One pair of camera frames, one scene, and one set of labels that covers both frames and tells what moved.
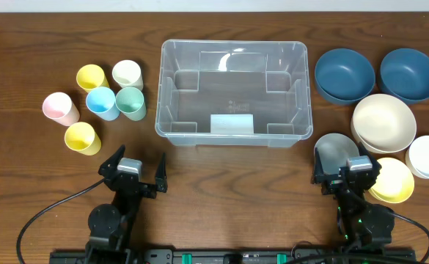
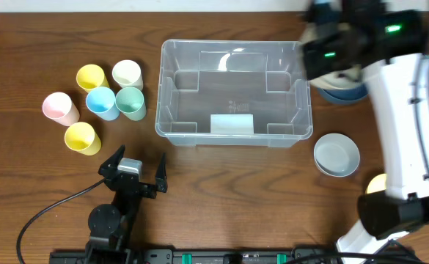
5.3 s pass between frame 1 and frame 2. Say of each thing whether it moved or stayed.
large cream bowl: moved
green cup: stayed
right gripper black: moved
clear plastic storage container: stayed
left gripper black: stayed
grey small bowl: stayed
